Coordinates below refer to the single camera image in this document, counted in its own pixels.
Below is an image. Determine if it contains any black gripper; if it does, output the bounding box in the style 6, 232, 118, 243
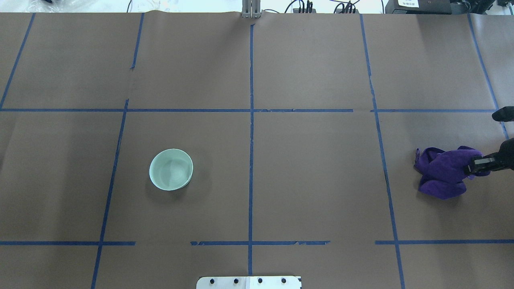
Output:
464, 138, 514, 176

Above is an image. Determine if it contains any purple cloth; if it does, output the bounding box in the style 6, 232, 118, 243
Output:
414, 146, 491, 200

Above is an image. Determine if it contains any black power box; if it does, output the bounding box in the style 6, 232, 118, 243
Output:
384, 0, 452, 15

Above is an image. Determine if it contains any mint green bowl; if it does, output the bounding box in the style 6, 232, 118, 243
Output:
149, 149, 194, 191

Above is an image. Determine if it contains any crumpled clear plastic wrap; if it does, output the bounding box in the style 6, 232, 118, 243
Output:
24, 0, 98, 13

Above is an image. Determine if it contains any aluminium frame post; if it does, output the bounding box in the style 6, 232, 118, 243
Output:
242, 0, 262, 19

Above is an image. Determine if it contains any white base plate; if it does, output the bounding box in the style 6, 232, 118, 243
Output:
196, 276, 302, 289

